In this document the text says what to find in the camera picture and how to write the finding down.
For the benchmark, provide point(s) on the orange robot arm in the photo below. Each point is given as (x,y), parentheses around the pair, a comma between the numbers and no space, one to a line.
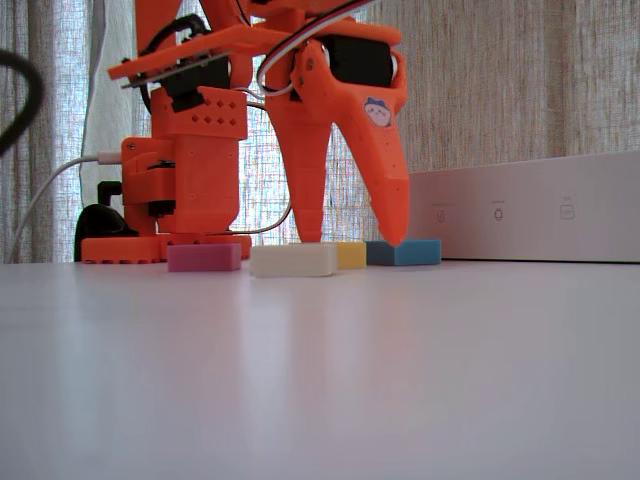
(205,185)

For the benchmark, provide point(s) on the orange gripper with servo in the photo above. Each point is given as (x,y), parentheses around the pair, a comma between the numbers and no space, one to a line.
(350,107)

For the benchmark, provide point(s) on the yellow cuboid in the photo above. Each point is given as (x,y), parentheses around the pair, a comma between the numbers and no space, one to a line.
(351,256)

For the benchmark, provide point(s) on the blue cuboid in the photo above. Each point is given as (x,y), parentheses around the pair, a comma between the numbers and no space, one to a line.
(415,252)

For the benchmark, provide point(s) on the pink cuboid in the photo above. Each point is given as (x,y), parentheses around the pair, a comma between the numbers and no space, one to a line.
(200,258)

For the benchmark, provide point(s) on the white cardboard bin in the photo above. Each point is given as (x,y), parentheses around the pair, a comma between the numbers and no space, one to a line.
(525,215)

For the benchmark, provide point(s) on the black table clamp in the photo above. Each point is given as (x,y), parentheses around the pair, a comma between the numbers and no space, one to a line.
(100,222)

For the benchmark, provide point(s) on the wrist camera on orange mount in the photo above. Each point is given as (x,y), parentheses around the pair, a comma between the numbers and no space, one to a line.
(165,62)

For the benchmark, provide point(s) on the white fabric panel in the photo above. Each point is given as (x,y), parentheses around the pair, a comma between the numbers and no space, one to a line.
(107,110)

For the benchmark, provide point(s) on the beige woven curtain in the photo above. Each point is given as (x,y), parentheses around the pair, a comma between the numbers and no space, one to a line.
(500,75)

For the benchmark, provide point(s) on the white cuboid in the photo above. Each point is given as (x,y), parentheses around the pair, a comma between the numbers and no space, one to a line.
(290,261)

